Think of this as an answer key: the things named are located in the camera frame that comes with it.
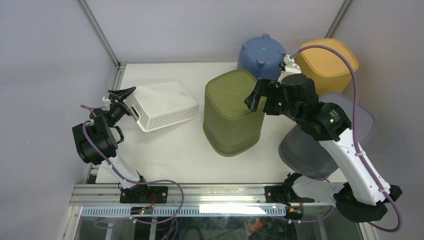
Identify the dark grey basket liner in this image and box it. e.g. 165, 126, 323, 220
278, 104, 377, 179

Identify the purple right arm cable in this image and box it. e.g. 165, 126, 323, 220
291, 44, 403, 233

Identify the white perforated plastic tray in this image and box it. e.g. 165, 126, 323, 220
124, 81, 199, 133

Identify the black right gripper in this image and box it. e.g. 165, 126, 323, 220
244, 77, 303, 124

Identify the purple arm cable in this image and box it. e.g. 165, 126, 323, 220
291, 44, 403, 233
80, 104, 185, 226

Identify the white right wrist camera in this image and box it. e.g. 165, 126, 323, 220
277, 54, 302, 83

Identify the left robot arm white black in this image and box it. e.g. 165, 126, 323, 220
72, 86, 151, 203

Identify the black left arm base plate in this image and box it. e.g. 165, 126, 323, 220
119, 185, 169, 204

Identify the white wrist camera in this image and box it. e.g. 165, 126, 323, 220
277, 54, 302, 83
102, 96, 111, 110

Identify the aluminium frame rail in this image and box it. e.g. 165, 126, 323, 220
69, 183, 281, 206

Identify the blue plastic bucket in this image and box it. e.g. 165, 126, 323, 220
236, 34, 287, 80

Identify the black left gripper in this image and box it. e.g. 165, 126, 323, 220
106, 87, 147, 126

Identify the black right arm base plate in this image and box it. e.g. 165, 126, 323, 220
264, 185, 301, 206

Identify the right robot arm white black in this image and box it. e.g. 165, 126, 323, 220
244, 73, 402, 223

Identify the olive green ribbed basket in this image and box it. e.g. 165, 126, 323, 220
202, 69, 265, 157

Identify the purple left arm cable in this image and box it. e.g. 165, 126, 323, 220
80, 104, 185, 226

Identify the yellow ribbed basket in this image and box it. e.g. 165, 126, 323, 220
294, 38, 359, 96

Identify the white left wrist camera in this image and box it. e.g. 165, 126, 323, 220
102, 96, 111, 110

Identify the white slotted cable duct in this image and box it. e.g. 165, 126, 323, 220
81, 203, 286, 218

